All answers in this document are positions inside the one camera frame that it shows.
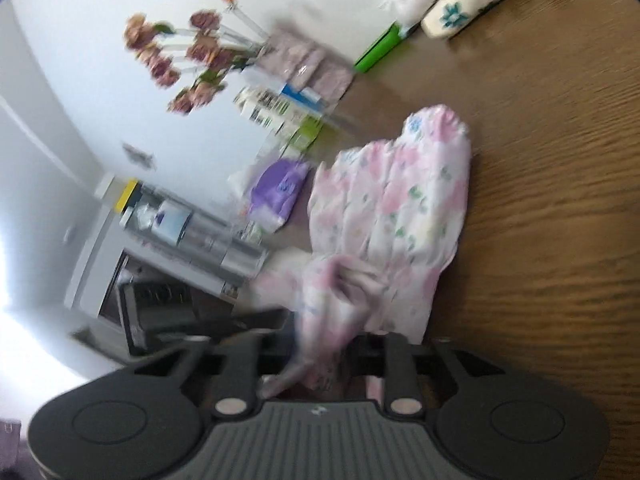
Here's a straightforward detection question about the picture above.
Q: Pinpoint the clear water tumbler blue lid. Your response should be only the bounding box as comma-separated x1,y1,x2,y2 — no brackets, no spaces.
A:
120,193,268,286

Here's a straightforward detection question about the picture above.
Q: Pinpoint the purple tissue pack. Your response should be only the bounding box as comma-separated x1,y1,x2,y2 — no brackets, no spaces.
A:
228,157,311,234

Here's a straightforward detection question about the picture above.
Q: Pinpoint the dried rose bouquet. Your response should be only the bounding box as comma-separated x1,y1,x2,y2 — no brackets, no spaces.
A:
122,0,269,116

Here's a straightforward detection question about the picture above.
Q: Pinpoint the white green milk carton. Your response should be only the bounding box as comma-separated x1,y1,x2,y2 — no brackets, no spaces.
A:
233,87,322,153

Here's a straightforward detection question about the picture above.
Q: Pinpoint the grey cabinet with yellow top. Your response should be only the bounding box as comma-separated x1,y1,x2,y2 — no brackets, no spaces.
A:
64,174,224,363

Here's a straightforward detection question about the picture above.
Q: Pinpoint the green plastic case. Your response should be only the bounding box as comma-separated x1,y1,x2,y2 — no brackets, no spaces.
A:
354,23,419,74

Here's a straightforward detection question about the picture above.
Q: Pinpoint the pink knitted vase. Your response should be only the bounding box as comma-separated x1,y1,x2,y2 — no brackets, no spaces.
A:
257,29,355,105

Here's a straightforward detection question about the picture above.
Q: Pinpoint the pink floral garment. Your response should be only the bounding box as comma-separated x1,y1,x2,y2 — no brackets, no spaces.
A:
245,105,471,399

